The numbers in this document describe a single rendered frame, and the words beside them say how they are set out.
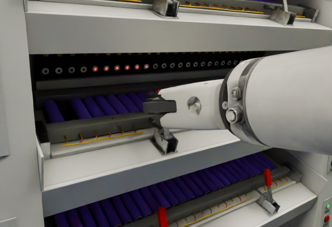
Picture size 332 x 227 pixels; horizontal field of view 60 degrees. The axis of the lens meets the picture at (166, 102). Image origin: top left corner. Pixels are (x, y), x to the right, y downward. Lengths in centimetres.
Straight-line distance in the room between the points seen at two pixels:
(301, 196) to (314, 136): 56
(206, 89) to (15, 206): 24
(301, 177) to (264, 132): 57
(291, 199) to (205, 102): 51
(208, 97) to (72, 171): 20
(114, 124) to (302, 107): 29
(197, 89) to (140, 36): 13
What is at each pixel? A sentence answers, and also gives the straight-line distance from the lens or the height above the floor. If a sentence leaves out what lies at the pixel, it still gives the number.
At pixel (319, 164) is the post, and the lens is 78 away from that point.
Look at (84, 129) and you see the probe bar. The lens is 42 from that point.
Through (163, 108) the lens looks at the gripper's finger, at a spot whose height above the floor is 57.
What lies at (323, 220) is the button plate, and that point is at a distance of 87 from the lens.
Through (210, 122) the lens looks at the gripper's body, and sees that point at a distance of 28.
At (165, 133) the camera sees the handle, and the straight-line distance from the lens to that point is 43.
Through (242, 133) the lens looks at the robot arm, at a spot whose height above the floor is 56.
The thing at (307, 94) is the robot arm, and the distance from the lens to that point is 22.
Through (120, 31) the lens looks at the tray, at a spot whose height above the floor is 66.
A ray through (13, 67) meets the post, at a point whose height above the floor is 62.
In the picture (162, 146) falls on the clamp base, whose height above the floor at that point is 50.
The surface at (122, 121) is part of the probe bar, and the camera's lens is 44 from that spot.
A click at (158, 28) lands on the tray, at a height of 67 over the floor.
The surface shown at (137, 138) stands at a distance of 44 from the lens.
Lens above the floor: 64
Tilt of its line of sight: 11 degrees down
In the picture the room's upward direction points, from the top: straight up
